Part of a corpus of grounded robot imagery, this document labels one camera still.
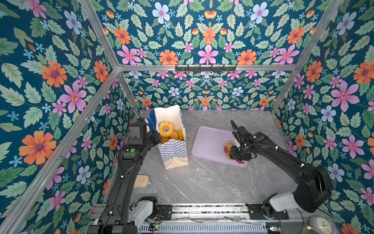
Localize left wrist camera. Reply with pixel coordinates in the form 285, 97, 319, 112
129, 122, 148, 138

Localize black hook rail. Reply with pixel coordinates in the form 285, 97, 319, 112
174, 64, 237, 73

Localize blue checkered paper bag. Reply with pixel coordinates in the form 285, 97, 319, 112
154, 105, 189, 169

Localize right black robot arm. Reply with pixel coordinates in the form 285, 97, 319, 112
230, 127, 332, 218

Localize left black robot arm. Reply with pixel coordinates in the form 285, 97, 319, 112
87, 122, 161, 234

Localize round sugared bread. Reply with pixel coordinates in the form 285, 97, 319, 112
170, 131, 179, 140

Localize ring pretzel bread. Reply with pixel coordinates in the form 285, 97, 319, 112
159, 121, 174, 137

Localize alarm clock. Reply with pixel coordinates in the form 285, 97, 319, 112
305, 216, 334, 234

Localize red silicone tongs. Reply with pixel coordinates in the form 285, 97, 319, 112
224, 141, 244, 164

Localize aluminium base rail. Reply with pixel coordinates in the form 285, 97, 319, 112
156, 203, 330, 222

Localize beige long bread loaf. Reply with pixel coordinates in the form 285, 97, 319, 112
133, 175, 151, 189

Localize lilac plastic tray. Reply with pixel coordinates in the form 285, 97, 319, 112
191, 126, 248, 168

